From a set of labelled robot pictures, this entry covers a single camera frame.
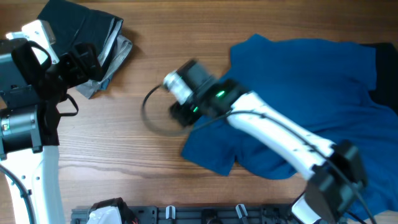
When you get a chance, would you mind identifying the black garment at right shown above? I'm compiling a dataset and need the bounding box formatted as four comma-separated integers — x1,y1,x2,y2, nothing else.
363,42,397,114

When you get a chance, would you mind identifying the black folded garment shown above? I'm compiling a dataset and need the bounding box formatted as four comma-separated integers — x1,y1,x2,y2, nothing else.
37,0,123,81

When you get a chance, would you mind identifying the grey folded garment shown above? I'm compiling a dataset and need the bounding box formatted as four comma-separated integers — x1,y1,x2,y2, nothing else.
76,19,133,99

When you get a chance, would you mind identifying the light blue folded garment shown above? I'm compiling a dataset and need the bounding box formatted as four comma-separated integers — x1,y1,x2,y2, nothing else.
98,78,111,90

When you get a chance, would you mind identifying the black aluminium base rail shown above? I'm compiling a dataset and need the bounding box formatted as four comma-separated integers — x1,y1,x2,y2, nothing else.
70,203,349,224

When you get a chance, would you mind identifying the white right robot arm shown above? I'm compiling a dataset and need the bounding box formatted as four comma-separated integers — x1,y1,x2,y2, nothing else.
162,60,368,223

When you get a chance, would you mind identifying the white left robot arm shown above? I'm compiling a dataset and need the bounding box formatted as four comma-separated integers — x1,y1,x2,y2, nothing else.
1,39,101,223

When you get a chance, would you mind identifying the blue t-shirt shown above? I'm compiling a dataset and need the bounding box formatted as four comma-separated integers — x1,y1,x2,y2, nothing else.
181,33,398,220

